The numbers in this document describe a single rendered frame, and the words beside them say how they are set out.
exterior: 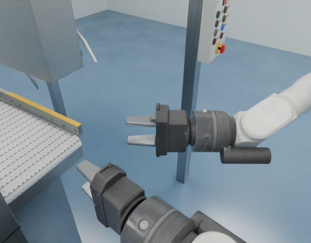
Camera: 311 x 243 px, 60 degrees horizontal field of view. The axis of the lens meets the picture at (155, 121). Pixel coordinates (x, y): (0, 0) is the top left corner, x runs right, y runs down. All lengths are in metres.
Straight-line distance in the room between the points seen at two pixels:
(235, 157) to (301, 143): 1.74
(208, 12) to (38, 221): 1.00
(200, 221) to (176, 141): 0.20
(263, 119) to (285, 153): 1.59
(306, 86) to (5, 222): 0.70
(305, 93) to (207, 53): 0.62
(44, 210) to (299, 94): 0.88
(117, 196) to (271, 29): 3.57
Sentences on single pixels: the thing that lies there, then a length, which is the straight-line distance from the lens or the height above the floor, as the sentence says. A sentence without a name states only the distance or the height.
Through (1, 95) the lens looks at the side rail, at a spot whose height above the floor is 0.85.
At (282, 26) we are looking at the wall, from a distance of 3.80.
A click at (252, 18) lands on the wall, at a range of 3.88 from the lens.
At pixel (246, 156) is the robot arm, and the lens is 0.57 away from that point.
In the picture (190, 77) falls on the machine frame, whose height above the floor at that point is 0.75.
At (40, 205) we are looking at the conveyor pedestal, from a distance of 1.05.
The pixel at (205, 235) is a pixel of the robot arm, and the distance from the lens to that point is 0.36.
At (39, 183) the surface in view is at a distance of 0.84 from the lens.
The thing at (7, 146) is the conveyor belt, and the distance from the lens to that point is 0.87.
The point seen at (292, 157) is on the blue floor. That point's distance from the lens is 2.13.
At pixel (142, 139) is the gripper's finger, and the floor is 0.96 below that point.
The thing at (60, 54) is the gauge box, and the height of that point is 1.10.
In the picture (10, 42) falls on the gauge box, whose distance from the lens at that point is 0.73.
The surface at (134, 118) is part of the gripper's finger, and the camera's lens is 0.55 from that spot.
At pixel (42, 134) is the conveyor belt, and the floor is 0.83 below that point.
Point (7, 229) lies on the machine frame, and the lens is 0.69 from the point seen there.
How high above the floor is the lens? 1.35
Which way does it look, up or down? 38 degrees down
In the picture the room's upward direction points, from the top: straight up
